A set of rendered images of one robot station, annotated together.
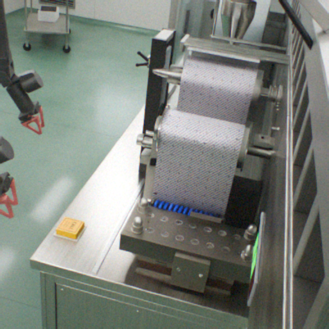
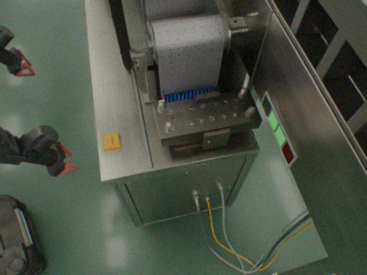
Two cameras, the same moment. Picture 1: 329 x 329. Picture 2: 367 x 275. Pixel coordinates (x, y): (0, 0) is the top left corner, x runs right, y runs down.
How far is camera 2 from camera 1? 0.51 m
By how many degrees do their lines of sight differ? 33
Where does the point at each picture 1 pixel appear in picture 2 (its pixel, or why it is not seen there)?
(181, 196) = (183, 86)
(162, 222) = (181, 113)
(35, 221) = (40, 110)
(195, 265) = (220, 135)
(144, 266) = (180, 146)
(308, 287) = not seen: outside the picture
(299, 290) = not seen: outside the picture
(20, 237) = not seen: hidden behind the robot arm
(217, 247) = (227, 115)
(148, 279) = (187, 152)
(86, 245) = (130, 148)
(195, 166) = (190, 63)
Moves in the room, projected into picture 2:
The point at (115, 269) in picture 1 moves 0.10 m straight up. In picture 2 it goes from (162, 157) to (161, 145)
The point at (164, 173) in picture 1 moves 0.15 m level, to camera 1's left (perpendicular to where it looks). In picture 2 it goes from (167, 76) to (128, 88)
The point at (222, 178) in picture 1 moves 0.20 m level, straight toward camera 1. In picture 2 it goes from (213, 64) to (230, 106)
